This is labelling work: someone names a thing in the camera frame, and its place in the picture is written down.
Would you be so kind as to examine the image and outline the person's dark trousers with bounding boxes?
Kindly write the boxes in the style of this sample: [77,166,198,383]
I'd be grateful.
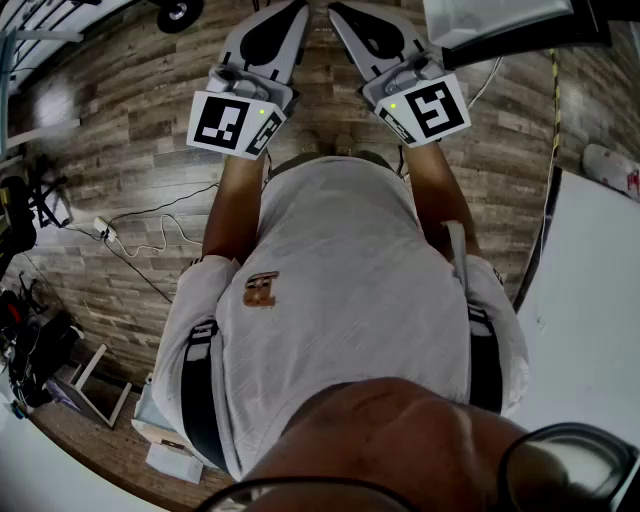
[268,148,400,177]

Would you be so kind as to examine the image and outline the white bar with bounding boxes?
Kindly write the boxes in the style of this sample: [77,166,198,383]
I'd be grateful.
[0,117,82,152]

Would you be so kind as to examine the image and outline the black tripod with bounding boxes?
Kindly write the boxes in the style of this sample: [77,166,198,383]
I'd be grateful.
[26,153,75,230]

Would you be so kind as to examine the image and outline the person's face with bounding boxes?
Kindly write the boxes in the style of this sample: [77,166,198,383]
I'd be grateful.
[243,377,640,512]

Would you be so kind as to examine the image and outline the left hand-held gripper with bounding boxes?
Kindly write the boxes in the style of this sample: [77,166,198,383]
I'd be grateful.
[187,0,312,161]

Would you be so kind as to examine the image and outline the black floor cable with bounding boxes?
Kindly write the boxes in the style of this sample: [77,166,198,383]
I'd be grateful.
[106,181,222,227]
[103,238,175,305]

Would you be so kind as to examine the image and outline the black yellow equipment pile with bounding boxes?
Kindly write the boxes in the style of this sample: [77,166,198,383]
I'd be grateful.
[0,173,40,282]

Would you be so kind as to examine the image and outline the black shoulder strap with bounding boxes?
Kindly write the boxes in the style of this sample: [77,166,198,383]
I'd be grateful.
[179,319,229,472]
[467,304,505,415]

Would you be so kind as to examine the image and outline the white power strip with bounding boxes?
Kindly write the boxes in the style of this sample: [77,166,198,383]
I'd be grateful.
[93,216,120,242]

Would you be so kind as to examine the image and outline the white metal railing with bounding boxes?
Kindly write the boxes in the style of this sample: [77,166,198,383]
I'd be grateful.
[0,0,132,94]

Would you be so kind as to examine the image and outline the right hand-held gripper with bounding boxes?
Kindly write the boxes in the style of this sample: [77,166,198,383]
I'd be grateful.
[327,0,472,148]

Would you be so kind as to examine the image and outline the person's left forearm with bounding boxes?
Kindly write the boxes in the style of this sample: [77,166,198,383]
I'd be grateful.
[201,151,267,266]

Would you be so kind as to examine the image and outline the person's right forearm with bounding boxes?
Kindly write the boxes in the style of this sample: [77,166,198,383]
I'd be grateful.
[402,139,482,261]

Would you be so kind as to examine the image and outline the white table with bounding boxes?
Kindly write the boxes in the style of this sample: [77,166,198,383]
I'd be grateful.
[513,168,640,444]

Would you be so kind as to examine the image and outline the thin white floor cable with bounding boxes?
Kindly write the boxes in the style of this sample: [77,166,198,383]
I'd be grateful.
[104,213,205,260]

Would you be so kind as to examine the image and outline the black caster wheel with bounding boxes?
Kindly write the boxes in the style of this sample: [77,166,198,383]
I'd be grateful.
[156,0,206,35]

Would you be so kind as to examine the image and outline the white hanging strap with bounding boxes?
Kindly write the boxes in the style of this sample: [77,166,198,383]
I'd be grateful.
[443,219,472,289]

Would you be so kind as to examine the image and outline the person's white shirt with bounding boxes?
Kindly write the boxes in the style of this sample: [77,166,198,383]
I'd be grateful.
[151,154,531,482]

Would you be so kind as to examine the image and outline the white wooden frame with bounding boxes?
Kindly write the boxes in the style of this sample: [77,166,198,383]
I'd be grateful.
[58,342,135,430]

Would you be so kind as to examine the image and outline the white slipper red print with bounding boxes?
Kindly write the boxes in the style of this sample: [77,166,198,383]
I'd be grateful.
[581,142,640,202]

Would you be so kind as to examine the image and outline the black bag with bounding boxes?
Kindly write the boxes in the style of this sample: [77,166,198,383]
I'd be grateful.
[0,286,85,410]

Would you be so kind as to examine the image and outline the black-rimmed eyeglasses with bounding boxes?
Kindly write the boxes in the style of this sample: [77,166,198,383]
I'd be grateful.
[193,422,640,512]

